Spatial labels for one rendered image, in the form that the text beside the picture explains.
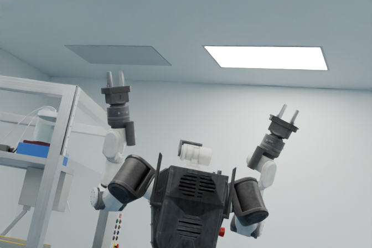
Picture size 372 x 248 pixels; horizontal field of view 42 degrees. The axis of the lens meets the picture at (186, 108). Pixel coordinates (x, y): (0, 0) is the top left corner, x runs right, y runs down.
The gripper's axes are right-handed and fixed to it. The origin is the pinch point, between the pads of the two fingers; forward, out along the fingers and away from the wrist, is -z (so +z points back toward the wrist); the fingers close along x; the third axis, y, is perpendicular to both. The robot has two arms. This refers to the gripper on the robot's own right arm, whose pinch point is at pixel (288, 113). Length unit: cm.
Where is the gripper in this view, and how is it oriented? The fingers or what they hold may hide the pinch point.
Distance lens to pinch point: 202.4
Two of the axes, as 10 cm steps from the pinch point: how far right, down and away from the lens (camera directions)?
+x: -7.8, -4.2, 4.5
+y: 4.2, 1.7, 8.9
